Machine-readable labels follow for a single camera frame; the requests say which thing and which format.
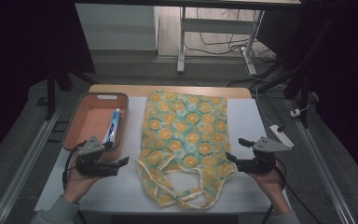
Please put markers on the white power strip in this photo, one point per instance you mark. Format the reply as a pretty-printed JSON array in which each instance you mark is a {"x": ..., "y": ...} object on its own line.
[{"x": 281, "y": 135}]

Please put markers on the dark curtain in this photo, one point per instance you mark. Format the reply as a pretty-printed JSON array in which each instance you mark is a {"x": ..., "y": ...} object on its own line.
[
  {"x": 18, "y": 62},
  {"x": 351, "y": 77}
]

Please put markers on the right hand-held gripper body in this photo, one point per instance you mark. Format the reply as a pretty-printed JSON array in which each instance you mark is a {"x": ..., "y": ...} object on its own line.
[{"x": 267, "y": 144}]

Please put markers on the metal floor rail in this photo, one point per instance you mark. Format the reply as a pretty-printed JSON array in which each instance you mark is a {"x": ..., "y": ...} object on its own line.
[
  {"x": 320, "y": 161},
  {"x": 21, "y": 165}
]

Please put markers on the white table mat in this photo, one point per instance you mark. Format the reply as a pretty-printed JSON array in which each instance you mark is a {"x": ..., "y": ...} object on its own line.
[{"x": 248, "y": 124}]

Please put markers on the orange basket with grey rim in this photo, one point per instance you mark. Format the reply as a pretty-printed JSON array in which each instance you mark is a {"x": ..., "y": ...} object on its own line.
[{"x": 90, "y": 121}]

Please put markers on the blue and white toothpaste tube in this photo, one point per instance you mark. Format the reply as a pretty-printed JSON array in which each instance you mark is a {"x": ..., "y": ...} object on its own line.
[{"x": 114, "y": 124}]

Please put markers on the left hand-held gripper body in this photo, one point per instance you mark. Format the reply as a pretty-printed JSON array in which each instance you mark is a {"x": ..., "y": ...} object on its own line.
[{"x": 90, "y": 149}]

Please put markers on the person's right hand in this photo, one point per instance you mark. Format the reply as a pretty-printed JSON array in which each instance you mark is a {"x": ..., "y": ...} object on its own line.
[{"x": 273, "y": 185}]

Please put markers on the white desk frame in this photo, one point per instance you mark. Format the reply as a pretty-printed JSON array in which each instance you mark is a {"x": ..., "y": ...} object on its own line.
[{"x": 217, "y": 25}]

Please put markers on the small white plug adapter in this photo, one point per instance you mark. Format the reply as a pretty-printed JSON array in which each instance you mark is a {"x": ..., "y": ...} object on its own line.
[{"x": 295, "y": 113}]

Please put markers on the lemon print fabric bag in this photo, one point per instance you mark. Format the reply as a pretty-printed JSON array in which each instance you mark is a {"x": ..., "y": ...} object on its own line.
[{"x": 183, "y": 130}]

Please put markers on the black metal stand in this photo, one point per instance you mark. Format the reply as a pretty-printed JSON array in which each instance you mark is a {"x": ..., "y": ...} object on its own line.
[
  {"x": 304, "y": 71},
  {"x": 51, "y": 90}
]

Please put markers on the pale grey cabinet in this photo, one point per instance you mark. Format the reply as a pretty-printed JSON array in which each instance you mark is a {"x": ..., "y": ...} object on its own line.
[{"x": 115, "y": 26}]

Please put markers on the person's left hand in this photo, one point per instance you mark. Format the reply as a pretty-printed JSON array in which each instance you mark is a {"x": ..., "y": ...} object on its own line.
[{"x": 76, "y": 183}]

